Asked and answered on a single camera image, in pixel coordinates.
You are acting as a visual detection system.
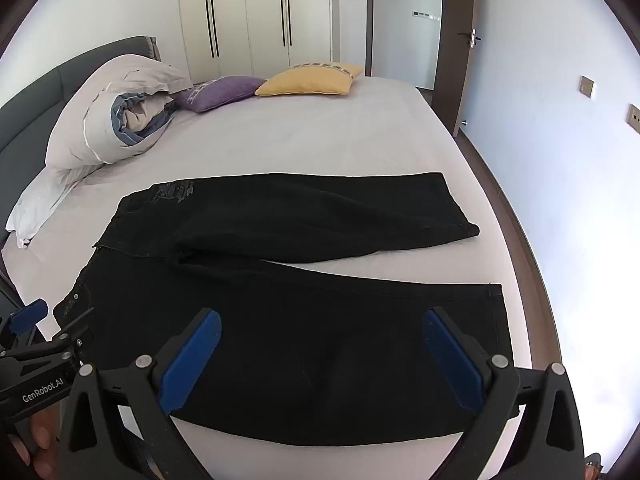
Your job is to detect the cream wardrobe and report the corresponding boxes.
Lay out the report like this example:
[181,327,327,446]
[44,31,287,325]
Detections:
[176,0,334,86]

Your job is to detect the rolled white duvet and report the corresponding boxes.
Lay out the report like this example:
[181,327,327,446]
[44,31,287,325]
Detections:
[45,54,193,170]

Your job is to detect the person's left hand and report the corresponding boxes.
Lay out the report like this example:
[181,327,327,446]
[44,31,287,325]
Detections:
[0,402,60,480]

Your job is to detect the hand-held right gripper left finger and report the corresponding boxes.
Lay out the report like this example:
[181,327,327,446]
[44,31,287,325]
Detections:
[57,307,223,480]

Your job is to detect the purple cushion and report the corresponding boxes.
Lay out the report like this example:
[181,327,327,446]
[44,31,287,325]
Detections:
[172,76,268,114]

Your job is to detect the black pants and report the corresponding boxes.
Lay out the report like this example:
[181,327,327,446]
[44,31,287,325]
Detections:
[52,172,506,447]

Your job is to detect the dark brown door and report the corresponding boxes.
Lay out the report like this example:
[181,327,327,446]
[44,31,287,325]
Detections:
[434,0,485,138]

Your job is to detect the brown bed frame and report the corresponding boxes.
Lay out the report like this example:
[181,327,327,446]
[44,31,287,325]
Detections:
[416,85,568,368]

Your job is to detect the grey upholstered headboard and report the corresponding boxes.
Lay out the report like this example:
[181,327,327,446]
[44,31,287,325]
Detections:
[0,36,161,233]

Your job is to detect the bed with white sheet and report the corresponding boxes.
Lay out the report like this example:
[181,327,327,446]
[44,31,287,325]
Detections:
[0,77,533,480]

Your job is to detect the white pillow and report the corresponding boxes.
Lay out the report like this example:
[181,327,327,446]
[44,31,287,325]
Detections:
[6,162,108,249]

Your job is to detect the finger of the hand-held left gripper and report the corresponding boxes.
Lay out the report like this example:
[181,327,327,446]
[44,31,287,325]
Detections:
[50,307,96,361]
[0,299,48,358]

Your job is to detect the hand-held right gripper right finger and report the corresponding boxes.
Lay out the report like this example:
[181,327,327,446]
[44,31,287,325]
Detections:
[421,306,586,480]

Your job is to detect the yellow cushion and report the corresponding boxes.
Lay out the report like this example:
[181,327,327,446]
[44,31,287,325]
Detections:
[255,62,365,97]

